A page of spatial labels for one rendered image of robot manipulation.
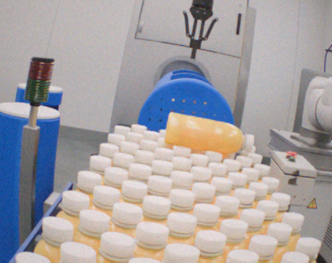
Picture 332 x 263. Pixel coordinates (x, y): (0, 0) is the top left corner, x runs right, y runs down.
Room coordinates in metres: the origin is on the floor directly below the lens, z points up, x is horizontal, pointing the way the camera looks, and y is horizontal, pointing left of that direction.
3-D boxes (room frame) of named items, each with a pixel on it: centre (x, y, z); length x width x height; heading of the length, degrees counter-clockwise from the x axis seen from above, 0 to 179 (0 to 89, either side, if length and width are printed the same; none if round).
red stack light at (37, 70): (1.06, 0.30, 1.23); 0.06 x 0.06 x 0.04
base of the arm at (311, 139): (1.86, -0.59, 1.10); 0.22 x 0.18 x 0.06; 19
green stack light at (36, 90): (1.06, 0.30, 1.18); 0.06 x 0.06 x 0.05
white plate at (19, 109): (1.70, 0.51, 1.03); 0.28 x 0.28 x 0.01
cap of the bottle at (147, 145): (1.14, 0.03, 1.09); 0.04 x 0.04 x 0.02
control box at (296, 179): (1.24, -0.35, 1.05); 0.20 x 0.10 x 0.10; 0
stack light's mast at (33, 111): (1.06, 0.30, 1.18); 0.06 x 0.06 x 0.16
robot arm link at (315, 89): (1.83, -0.60, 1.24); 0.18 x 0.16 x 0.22; 9
